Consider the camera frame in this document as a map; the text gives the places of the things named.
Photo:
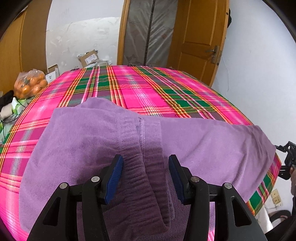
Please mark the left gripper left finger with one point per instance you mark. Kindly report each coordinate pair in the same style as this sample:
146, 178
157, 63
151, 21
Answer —
58, 218

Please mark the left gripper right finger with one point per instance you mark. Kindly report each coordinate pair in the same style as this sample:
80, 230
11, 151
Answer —
233, 219

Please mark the purple fleece garment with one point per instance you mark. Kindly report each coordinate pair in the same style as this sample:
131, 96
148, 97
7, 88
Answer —
80, 141

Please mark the grey plastic zipper curtain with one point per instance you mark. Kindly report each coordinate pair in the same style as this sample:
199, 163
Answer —
148, 33

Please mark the black cloth on table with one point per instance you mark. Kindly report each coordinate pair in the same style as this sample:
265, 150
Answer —
6, 99

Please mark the bag of oranges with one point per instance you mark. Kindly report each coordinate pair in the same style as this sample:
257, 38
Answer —
29, 84

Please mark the small white box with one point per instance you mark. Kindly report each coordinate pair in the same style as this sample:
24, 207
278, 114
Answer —
53, 73

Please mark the pink plaid bed sheet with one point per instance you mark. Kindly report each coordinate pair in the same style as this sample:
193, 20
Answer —
150, 91

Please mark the open cardboard box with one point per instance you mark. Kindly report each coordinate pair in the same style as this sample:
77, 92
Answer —
88, 58

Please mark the wooden door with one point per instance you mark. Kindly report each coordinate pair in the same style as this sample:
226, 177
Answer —
198, 38

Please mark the wooden wardrobe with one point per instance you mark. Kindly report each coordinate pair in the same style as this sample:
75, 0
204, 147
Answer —
23, 45

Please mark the wall power socket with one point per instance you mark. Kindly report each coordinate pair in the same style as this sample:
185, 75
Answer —
276, 199

